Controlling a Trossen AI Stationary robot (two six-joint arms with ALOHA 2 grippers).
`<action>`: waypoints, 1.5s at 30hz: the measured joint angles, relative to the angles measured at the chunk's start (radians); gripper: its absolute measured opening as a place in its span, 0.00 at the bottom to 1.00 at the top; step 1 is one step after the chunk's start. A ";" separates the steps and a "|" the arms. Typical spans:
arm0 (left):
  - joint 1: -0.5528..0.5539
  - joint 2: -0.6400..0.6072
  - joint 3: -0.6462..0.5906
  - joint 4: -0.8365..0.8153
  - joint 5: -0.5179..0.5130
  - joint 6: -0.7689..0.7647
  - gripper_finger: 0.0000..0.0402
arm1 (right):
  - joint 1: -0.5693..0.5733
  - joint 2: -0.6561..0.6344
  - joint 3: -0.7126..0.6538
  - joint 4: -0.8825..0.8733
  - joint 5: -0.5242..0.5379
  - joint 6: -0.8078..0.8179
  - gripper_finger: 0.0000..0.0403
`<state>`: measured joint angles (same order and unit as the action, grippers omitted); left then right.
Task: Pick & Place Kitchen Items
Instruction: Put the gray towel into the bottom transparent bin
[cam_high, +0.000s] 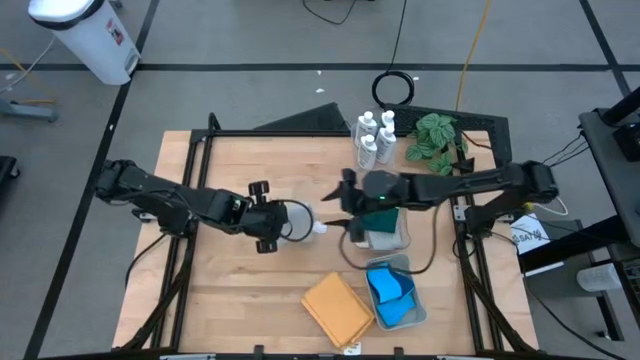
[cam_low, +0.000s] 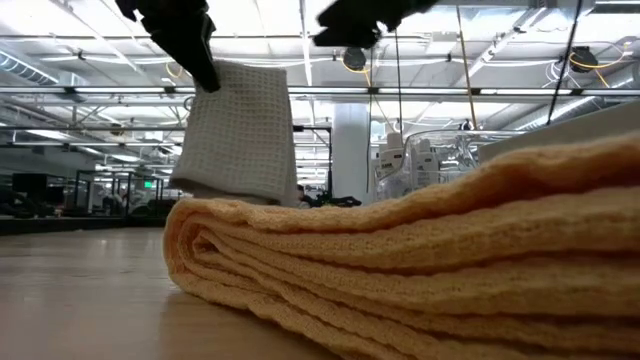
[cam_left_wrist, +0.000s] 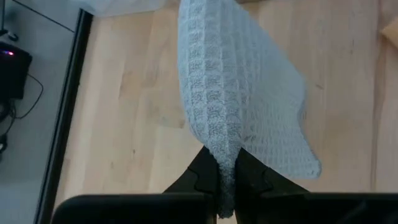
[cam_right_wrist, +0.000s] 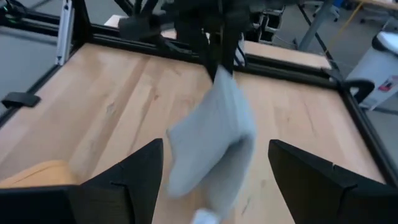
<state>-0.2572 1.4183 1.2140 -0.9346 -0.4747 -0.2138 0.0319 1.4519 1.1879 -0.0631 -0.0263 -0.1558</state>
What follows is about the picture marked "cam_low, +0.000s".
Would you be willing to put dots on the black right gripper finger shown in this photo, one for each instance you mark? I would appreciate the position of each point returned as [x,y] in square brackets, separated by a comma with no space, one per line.
[350,30]

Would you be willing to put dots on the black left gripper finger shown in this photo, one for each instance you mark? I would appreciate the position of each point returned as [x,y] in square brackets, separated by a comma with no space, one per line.
[195,55]

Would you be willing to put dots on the grey waffle-weave towel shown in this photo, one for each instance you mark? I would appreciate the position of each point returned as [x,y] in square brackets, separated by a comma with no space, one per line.
[240,140]

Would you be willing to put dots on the hanging linear light fixture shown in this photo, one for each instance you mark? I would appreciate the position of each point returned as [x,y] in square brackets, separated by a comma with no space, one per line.
[425,91]

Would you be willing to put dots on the white building column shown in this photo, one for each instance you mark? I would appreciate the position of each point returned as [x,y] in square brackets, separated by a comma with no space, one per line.
[351,150]

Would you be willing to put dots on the small clear plastic container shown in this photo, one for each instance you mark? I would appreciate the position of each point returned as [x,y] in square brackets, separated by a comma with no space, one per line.
[376,187]

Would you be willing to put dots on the large clear plastic container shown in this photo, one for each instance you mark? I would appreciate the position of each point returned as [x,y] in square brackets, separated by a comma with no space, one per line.
[465,160]

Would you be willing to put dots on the person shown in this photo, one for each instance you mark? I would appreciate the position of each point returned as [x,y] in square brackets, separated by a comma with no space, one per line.
[302,195]

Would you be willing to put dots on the grey plastic bin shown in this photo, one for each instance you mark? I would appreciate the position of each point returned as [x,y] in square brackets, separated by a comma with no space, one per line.
[575,131]

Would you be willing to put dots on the dark background workstation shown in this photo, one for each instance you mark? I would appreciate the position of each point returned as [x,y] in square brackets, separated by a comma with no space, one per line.
[30,195]

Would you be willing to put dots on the orange folded towel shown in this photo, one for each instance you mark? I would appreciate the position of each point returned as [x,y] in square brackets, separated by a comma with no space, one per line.
[400,260]

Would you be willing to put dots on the background black frame station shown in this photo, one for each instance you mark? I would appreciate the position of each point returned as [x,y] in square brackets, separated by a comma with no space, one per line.
[130,192]

